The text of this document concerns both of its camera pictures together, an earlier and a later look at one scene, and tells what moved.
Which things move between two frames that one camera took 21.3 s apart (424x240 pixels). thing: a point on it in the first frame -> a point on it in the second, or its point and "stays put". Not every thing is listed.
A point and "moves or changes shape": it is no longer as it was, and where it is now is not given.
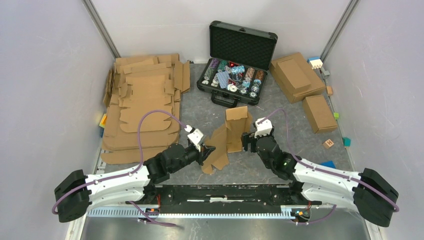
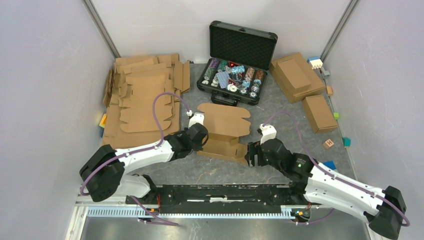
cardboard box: [227, 138] moves or changes shape
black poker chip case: [240, 58] stays put
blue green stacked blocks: [329, 164] stays put
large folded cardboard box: [315, 86] stays put
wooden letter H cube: [328, 143] stays put
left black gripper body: [193, 153] -> [197, 146]
